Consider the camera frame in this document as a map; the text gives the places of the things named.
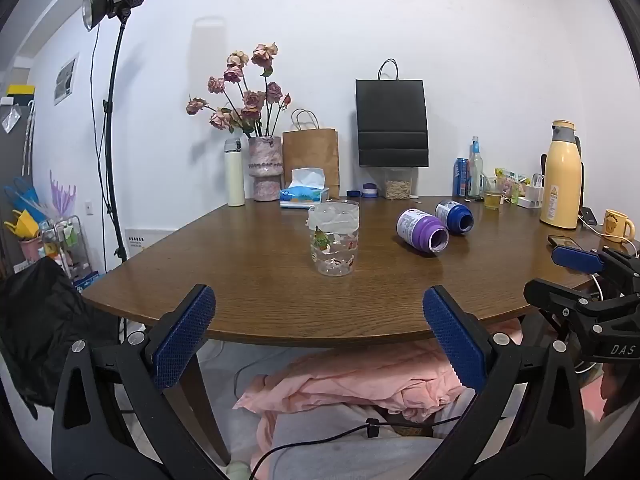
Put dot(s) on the dried pink roses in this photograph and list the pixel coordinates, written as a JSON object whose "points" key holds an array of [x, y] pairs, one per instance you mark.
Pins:
{"points": [[245, 95]]}

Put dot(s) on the blue soda can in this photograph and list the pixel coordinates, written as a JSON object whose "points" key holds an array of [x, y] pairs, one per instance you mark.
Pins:
{"points": [[461, 177]]}

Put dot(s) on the wooden table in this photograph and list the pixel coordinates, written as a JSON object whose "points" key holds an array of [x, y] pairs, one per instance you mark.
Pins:
{"points": [[250, 280]]}

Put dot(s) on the pink stone vase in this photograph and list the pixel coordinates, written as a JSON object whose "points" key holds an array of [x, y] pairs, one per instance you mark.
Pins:
{"points": [[265, 170]]}

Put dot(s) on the blue tissue box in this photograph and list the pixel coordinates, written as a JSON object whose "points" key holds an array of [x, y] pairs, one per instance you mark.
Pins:
{"points": [[304, 195]]}

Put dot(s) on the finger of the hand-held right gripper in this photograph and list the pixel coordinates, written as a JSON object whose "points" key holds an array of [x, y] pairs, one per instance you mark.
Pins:
{"points": [[577, 257], [560, 300]]}

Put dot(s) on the glass of yellow tea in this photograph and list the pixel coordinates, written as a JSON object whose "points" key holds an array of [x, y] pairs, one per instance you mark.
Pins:
{"points": [[491, 197]]}

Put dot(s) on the white charger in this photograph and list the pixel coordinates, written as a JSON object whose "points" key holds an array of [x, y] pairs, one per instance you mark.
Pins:
{"points": [[531, 197]]}

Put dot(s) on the grey cloth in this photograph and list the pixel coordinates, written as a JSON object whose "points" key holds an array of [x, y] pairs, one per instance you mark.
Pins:
{"points": [[350, 452]]}

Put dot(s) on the white label sign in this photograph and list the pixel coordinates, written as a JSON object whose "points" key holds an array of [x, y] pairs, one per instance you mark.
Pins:
{"points": [[136, 240]]}

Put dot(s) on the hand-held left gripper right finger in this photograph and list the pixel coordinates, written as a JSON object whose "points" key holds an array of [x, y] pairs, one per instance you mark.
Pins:
{"points": [[452, 332]]}

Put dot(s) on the black studio light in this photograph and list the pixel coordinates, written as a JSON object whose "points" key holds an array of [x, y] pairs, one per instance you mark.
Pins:
{"points": [[112, 2]]}

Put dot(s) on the pile of snack packets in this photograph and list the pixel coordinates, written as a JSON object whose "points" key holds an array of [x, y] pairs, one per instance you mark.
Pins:
{"points": [[512, 182]]}

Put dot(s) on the white thermos bottle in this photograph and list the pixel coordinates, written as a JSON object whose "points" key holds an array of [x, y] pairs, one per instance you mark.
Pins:
{"points": [[235, 175]]}

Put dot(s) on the brown paper bag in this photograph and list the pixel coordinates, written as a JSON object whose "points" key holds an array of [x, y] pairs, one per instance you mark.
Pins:
{"points": [[312, 160]]}

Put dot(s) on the purple hanger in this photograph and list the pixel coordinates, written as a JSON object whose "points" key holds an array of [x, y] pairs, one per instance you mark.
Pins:
{"points": [[62, 195]]}

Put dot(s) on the black smartphone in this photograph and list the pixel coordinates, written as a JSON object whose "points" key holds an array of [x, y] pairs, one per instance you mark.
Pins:
{"points": [[564, 241]]}

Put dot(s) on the yellow mug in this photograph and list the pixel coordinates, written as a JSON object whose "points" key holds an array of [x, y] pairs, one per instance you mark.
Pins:
{"points": [[616, 224]]}

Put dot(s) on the dark power bank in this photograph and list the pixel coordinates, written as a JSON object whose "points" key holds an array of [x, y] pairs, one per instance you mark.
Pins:
{"points": [[589, 215]]}

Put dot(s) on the pink cloth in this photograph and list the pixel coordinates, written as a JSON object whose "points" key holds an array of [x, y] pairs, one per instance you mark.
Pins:
{"points": [[360, 380]]}

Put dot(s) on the purple and white cup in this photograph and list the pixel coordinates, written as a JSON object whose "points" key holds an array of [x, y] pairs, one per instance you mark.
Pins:
{"points": [[420, 227]]}

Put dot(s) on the wall poster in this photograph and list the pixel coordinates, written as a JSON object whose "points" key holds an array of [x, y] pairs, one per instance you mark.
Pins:
{"points": [[65, 79]]}

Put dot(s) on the black jacket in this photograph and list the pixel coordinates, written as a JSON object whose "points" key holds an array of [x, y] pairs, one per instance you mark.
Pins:
{"points": [[45, 320]]}

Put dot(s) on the black paper bag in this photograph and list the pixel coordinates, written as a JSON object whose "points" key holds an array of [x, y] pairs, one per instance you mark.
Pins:
{"points": [[392, 120]]}

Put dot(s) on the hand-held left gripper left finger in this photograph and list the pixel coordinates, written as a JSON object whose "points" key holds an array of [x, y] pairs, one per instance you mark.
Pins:
{"points": [[184, 332]]}

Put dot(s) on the blue hanger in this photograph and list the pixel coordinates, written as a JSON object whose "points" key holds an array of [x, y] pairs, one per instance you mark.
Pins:
{"points": [[22, 195]]}

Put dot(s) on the clear glass bottle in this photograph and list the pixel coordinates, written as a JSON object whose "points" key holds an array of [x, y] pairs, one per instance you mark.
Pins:
{"points": [[476, 170]]}

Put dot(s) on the clear jar of grains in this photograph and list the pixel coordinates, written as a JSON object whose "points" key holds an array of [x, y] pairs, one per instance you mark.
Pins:
{"points": [[398, 182]]}

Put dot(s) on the metal storage rack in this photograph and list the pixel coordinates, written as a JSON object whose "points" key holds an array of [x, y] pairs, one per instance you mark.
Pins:
{"points": [[65, 245]]}

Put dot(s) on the clear printed glass cup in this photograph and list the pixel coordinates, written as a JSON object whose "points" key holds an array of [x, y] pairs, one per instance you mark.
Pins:
{"points": [[334, 240]]}

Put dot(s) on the blue and white cup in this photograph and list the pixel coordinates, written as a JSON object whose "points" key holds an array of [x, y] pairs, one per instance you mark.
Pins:
{"points": [[452, 215]]}

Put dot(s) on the yellow thermos jug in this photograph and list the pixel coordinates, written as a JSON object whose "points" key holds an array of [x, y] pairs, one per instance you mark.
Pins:
{"points": [[562, 180]]}

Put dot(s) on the small purple-lid jar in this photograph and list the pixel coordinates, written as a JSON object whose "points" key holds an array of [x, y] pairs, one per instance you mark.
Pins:
{"points": [[370, 192]]}

